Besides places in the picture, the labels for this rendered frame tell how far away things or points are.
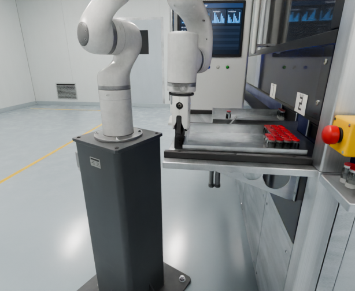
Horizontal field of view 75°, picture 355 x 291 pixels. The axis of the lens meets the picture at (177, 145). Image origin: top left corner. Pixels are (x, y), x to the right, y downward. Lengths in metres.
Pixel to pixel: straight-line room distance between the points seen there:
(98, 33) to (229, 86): 0.99
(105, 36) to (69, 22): 6.31
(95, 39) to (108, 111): 0.24
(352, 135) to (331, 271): 0.45
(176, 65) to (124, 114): 0.33
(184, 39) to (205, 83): 0.95
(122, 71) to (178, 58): 0.29
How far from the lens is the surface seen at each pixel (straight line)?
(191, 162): 0.64
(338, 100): 0.64
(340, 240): 0.81
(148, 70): 6.31
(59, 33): 7.28
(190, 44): 0.66
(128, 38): 0.91
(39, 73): 7.69
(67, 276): 1.63
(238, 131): 0.93
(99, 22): 0.84
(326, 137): 0.57
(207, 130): 0.92
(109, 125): 0.91
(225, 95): 1.61
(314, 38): 0.80
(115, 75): 0.88
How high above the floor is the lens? 1.14
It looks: 20 degrees down
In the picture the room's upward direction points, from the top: straight up
